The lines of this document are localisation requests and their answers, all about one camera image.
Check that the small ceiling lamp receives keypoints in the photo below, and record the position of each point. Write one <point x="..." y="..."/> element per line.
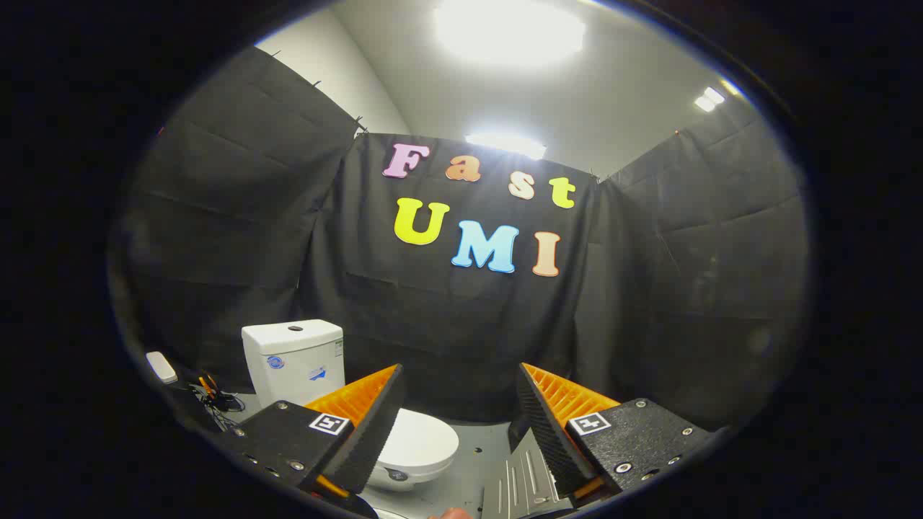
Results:
<point x="709" y="99"/>

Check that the large round ceiling lamp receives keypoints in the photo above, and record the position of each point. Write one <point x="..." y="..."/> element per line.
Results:
<point x="508" y="32"/>

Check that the black backdrop cloth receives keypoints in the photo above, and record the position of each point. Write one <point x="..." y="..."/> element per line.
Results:
<point x="447" y="324"/>

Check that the white ceramic toilet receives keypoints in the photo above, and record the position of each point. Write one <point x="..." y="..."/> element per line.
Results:
<point x="292" y="360"/>

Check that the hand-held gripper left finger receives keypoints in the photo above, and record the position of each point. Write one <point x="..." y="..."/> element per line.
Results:
<point x="371" y="432"/>

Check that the white toilet lid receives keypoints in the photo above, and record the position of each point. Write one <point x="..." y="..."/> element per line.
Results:
<point x="425" y="436"/>

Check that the grey drawer cabinet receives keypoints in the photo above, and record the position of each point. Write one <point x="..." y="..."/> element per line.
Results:
<point x="523" y="479"/>

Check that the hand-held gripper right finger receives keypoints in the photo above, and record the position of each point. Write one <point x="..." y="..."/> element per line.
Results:
<point x="551" y="440"/>

